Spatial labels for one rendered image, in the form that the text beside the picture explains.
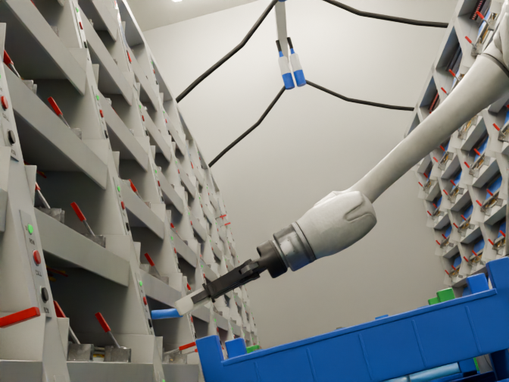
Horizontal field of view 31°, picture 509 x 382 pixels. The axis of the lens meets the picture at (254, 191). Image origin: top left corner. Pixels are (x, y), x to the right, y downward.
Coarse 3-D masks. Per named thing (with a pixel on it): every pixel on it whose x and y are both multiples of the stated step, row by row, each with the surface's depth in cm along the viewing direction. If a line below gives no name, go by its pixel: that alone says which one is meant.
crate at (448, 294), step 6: (450, 288) 118; (438, 294) 118; (444, 294) 117; (450, 294) 117; (432, 300) 135; (438, 300) 135; (444, 300) 117; (246, 348) 137; (252, 348) 137; (258, 348) 137
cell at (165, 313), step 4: (172, 308) 188; (152, 312) 187; (156, 312) 187; (160, 312) 187; (164, 312) 187; (168, 312) 187; (172, 312) 187; (176, 312) 187; (152, 316) 187; (156, 316) 187; (160, 316) 187; (164, 316) 187; (168, 316) 187; (172, 316) 187; (176, 316) 187; (180, 316) 187
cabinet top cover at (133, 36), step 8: (120, 0) 288; (120, 8) 294; (128, 8) 298; (120, 16) 299; (128, 16) 301; (128, 24) 307; (136, 24) 314; (128, 32) 313; (136, 32) 315; (128, 40) 320; (136, 40) 322
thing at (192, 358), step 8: (160, 344) 176; (168, 344) 236; (176, 344) 236; (184, 344) 235; (160, 352) 176; (184, 352) 235; (192, 352) 235; (192, 360) 235; (168, 368) 184; (176, 368) 196; (184, 368) 208; (192, 368) 223; (168, 376) 184; (176, 376) 196; (184, 376) 208; (192, 376) 223
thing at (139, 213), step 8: (112, 152) 184; (120, 184) 186; (128, 184) 198; (128, 192) 193; (136, 192) 225; (128, 200) 194; (136, 200) 203; (128, 208) 194; (136, 208) 203; (144, 208) 212; (152, 208) 243; (160, 208) 242; (128, 216) 225; (136, 216) 203; (144, 216) 212; (152, 216) 223; (160, 216) 242; (136, 224) 238; (144, 224) 238; (152, 224) 224; (160, 224) 235; (160, 232) 235
